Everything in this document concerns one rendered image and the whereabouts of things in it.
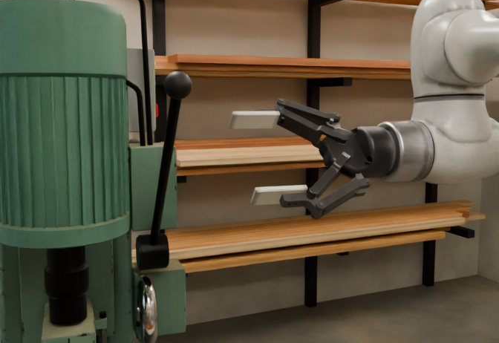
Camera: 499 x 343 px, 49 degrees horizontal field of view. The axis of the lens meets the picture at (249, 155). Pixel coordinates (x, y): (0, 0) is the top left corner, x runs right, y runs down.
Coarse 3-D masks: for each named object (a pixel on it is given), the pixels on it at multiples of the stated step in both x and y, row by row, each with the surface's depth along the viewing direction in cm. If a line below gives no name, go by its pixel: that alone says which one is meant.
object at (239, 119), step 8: (232, 112) 76; (240, 112) 76; (248, 112) 77; (256, 112) 77; (264, 112) 78; (272, 112) 78; (232, 120) 77; (240, 120) 77; (248, 120) 78; (256, 120) 78; (264, 120) 78; (272, 120) 79; (232, 128) 78
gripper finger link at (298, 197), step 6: (306, 192) 70; (282, 198) 69; (288, 198) 69; (294, 198) 69; (300, 198) 69; (306, 198) 70; (282, 204) 69; (288, 204) 69; (294, 204) 70; (300, 204) 70; (306, 204) 70; (312, 204) 69; (312, 210) 70; (318, 210) 69; (318, 216) 70
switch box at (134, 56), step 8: (128, 48) 103; (136, 48) 103; (128, 56) 103; (136, 56) 103; (152, 56) 104; (128, 64) 103; (136, 64) 103; (152, 64) 104; (128, 72) 103; (136, 72) 103; (152, 72) 104; (136, 80) 104; (152, 80) 105; (128, 88) 103; (152, 88) 105; (128, 96) 103; (136, 96) 104; (144, 96) 104; (152, 96) 105; (128, 104) 104; (136, 104) 104; (144, 104) 105; (152, 104) 105; (128, 112) 104; (136, 112) 104; (144, 112) 105; (152, 112) 105; (128, 120) 104; (136, 120) 104; (144, 120) 105; (152, 120) 105; (128, 128) 104; (136, 128) 105; (152, 128) 106
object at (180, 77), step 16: (176, 80) 66; (176, 96) 67; (176, 112) 70; (176, 128) 73; (160, 176) 79; (160, 192) 82; (160, 208) 85; (160, 224) 89; (144, 240) 92; (160, 240) 93; (144, 256) 91; (160, 256) 92
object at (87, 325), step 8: (48, 304) 84; (88, 304) 84; (48, 312) 81; (88, 312) 81; (48, 320) 78; (88, 320) 78; (48, 328) 75; (56, 328) 75; (64, 328) 75; (72, 328) 75; (80, 328) 75; (88, 328) 75; (48, 336) 73; (56, 336) 73; (64, 336) 73; (72, 336) 73; (80, 336) 73; (88, 336) 74; (96, 336) 76
